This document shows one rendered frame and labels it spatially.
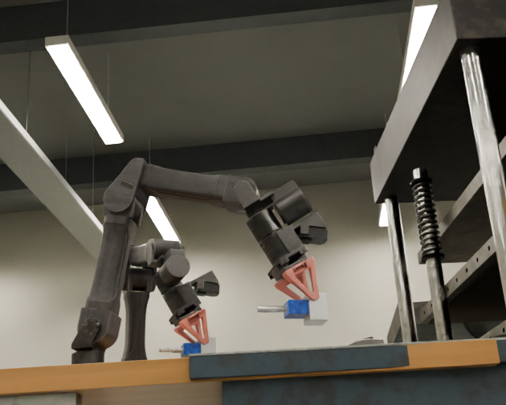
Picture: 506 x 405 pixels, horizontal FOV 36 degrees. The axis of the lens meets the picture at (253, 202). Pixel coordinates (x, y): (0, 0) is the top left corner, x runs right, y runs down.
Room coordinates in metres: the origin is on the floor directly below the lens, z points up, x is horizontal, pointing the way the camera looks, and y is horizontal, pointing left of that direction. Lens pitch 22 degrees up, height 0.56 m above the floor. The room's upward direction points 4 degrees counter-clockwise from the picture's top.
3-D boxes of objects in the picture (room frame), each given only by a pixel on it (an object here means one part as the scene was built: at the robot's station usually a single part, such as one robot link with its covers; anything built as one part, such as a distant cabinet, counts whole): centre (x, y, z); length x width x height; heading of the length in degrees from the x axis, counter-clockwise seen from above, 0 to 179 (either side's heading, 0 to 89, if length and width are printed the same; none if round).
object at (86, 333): (1.53, 0.33, 0.90); 0.09 x 0.06 x 0.06; 173
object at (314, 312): (1.49, -0.06, 0.93); 0.13 x 0.05 x 0.05; 102
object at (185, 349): (1.85, 0.18, 0.93); 0.13 x 0.05 x 0.05; 107
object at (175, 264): (1.80, 0.20, 1.14); 0.12 x 0.09 x 0.12; 24
